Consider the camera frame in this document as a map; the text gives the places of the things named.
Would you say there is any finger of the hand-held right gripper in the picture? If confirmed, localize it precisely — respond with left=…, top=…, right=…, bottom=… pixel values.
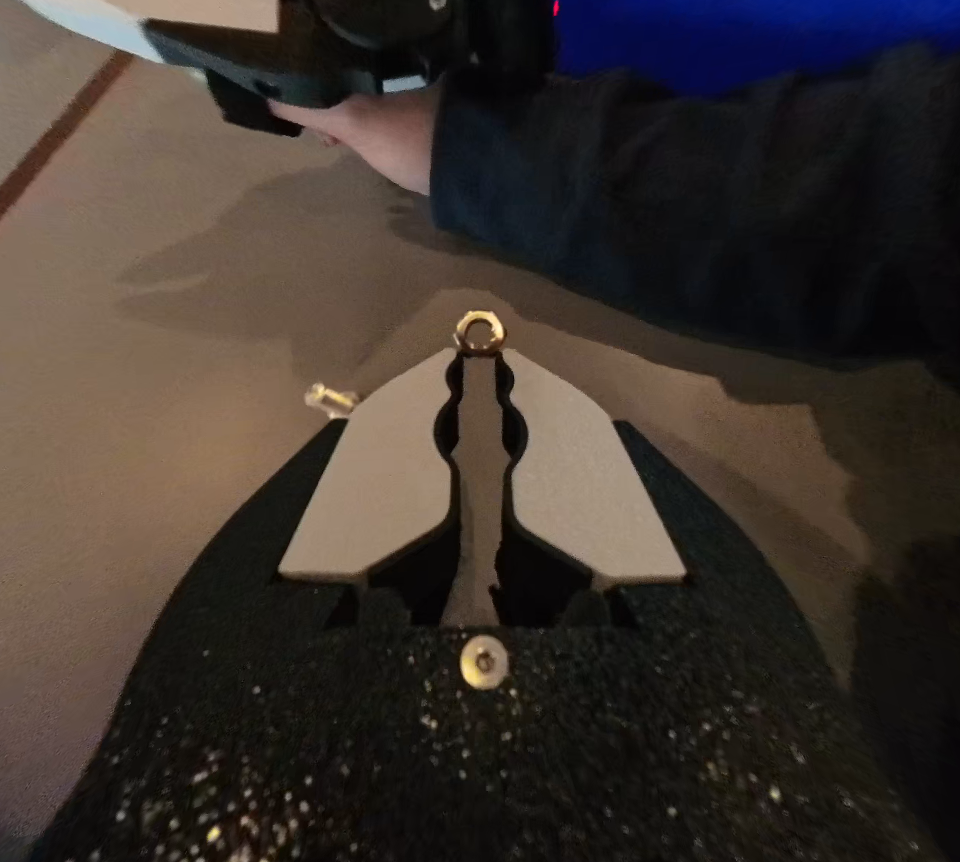
left=0, top=0, right=165, bottom=63

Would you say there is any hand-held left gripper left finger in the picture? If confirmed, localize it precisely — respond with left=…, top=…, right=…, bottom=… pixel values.
left=277, top=345, right=462, bottom=627

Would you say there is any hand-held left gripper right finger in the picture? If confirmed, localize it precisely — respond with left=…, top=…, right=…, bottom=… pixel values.
left=493, top=348, right=689, bottom=628

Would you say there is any silver hex bolt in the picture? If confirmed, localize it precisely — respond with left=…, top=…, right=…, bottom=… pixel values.
left=303, top=382, right=363, bottom=418

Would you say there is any metal hex nut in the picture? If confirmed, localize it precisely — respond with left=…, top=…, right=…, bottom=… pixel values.
left=453, top=310, right=510, bottom=356

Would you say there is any person's right forearm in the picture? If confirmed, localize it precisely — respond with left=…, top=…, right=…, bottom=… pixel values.
left=429, top=41, right=960, bottom=383

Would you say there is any person's right hand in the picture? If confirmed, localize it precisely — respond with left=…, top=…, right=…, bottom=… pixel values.
left=268, top=82, right=444, bottom=197

